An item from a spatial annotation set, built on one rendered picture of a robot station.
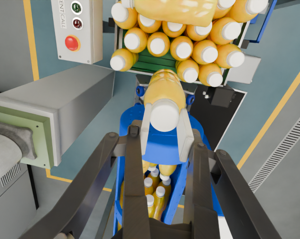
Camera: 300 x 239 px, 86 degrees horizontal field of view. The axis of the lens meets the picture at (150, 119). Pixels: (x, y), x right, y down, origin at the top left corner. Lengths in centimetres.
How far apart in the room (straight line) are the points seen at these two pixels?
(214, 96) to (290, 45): 132
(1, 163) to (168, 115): 70
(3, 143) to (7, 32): 148
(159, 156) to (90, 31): 39
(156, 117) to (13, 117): 72
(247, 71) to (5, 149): 100
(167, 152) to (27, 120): 60
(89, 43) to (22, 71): 171
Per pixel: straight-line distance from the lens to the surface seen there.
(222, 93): 64
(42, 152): 91
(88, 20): 52
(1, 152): 82
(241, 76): 80
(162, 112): 20
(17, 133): 87
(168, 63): 68
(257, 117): 201
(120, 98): 175
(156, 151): 44
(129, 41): 48
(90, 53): 52
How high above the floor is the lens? 157
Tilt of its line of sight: 61 degrees down
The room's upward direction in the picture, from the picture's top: 169 degrees counter-clockwise
